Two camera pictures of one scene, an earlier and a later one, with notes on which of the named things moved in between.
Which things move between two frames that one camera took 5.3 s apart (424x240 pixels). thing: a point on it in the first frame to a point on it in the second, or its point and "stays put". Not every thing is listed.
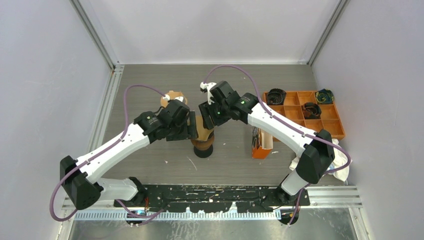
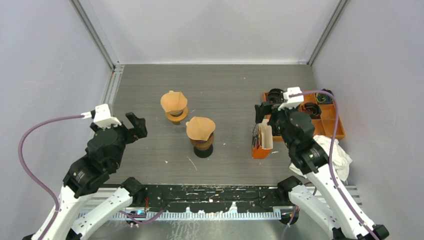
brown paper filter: [203, 133] stays put
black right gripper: [206, 110] to [266, 108]
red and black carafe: [203, 154] stays put
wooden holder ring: [204, 145] stays put
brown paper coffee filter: [172, 95] stays put
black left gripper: [189, 132] to [140, 130]
